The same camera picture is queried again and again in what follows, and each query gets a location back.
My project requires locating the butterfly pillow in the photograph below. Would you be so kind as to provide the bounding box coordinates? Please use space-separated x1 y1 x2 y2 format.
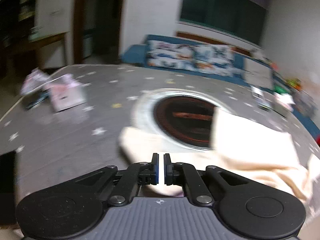
146 40 196 71
194 44 234 76

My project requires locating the pink white paper box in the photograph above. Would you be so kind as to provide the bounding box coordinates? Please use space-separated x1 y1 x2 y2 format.
20 69 87 112

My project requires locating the grey star-pattern tablecloth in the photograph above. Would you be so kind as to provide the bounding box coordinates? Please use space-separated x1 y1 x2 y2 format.
1 65 319 199

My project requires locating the blue sofa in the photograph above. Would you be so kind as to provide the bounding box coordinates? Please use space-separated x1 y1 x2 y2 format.
120 34 320 140

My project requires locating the dark window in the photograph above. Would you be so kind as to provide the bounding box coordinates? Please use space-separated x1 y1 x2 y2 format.
180 0 270 45

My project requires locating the round black induction cooktop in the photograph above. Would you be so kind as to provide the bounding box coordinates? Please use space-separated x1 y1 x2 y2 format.
131 88 235 151

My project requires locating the white remote control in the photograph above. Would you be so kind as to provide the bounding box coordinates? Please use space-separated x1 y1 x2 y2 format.
251 86 271 111

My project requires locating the cream sweatshirt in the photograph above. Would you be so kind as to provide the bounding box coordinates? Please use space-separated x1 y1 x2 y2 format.
119 108 319 222

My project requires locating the left butterfly pillow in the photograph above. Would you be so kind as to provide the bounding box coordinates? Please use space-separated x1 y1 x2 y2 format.
146 40 196 71

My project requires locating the right butterfly pillow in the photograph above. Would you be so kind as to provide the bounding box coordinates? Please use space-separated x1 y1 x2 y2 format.
194 44 234 76

